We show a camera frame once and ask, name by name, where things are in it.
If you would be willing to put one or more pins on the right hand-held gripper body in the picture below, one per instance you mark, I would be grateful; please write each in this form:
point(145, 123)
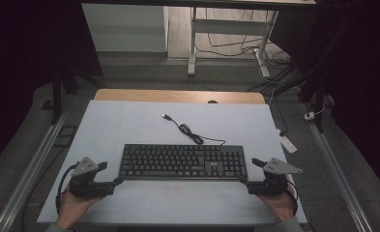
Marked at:
point(269, 185)

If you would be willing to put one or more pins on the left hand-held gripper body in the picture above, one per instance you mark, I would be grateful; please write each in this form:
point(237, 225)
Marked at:
point(87, 188)

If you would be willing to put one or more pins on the black metal stand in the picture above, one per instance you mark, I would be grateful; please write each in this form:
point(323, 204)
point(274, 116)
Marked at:
point(57, 96)
point(319, 109)

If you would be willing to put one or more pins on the black floor plate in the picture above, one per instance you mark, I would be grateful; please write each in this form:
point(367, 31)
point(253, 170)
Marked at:
point(66, 133)

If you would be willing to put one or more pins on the dark curtain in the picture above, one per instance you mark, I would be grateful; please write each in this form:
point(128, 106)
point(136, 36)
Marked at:
point(361, 80)
point(23, 64)

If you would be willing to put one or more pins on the white power strip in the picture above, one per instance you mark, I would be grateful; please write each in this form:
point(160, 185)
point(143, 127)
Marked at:
point(288, 144)

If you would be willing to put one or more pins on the white desk frame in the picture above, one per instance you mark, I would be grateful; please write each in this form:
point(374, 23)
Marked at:
point(229, 26)

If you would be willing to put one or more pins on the white table cover sheet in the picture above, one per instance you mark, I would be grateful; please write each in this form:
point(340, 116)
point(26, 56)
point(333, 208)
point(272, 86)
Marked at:
point(132, 122)

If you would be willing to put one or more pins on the small white adapter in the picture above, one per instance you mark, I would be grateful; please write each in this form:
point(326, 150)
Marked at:
point(309, 116)

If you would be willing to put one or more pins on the black keyboard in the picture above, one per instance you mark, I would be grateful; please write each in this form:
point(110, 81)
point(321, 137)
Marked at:
point(182, 161)

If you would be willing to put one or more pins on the white cabinet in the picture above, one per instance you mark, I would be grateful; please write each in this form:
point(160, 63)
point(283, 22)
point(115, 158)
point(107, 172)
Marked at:
point(126, 29)

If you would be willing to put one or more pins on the person's right hand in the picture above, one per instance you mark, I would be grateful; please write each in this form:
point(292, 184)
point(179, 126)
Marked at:
point(279, 204)

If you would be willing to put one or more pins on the person's left hand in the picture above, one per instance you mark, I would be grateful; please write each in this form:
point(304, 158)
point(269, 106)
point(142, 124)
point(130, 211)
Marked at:
point(73, 208)

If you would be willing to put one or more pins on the aluminium floor rail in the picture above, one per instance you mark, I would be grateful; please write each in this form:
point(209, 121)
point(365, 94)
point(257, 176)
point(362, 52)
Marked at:
point(29, 175)
point(339, 170)

